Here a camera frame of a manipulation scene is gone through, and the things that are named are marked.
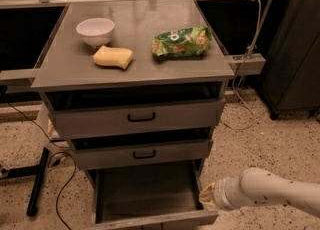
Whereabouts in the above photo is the grey bottom drawer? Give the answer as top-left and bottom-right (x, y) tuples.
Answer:
(85, 161), (218, 230)

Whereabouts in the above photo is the grey drawer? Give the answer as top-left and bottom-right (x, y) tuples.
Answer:
(85, 161), (218, 230)
(72, 139), (213, 170)
(49, 99), (225, 139)

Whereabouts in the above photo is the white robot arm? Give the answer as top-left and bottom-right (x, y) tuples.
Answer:
(199, 167), (320, 217)

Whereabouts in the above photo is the grey middle drawer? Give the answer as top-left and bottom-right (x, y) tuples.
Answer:
(72, 139), (213, 170)

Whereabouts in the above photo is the grey drawer cabinet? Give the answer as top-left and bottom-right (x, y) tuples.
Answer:
(31, 0), (235, 223)

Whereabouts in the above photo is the grey top drawer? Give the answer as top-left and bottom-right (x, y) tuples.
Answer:
(49, 99), (225, 139)

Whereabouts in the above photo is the dark cabinet on right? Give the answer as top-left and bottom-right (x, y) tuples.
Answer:
(259, 0), (320, 120)

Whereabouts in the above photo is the green chip bag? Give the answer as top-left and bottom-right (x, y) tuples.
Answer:
(152, 27), (212, 57)

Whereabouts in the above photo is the black table leg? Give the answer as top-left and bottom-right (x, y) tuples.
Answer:
(0, 148), (49, 217)

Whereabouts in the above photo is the yellow sponge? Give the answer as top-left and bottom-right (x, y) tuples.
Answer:
(93, 46), (133, 70)

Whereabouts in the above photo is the white bowl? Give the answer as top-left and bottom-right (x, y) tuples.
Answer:
(76, 18), (115, 47)

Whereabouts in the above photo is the black floor cable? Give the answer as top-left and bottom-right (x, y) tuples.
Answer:
(6, 102), (78, 230)

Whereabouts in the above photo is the white cable with plug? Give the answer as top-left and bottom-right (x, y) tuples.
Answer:
(207, 0), (264, 132)

